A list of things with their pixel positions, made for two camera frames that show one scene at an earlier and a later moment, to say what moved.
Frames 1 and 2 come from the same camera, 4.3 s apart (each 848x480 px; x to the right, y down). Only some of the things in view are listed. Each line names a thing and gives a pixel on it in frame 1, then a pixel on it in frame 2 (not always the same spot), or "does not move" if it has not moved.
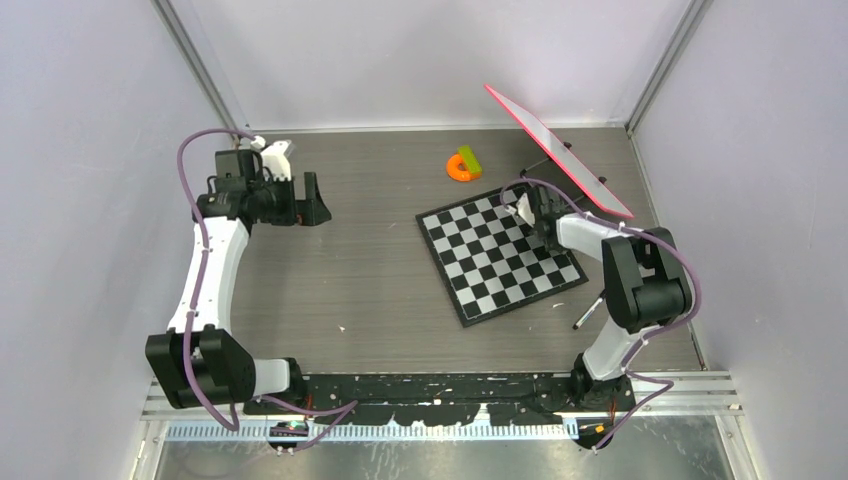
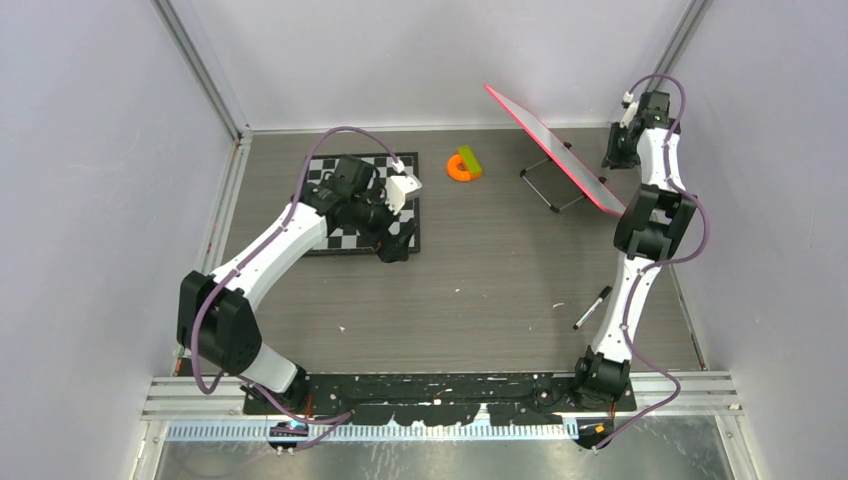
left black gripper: [309, 212] -> [389, 248]
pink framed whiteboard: [538, 129] does not move
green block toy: [473, 165] does not move
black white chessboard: [492, 260] -> [355, 239]
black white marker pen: [589, 311] does not move
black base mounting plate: [442, 399] does not move
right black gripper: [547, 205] -> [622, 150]
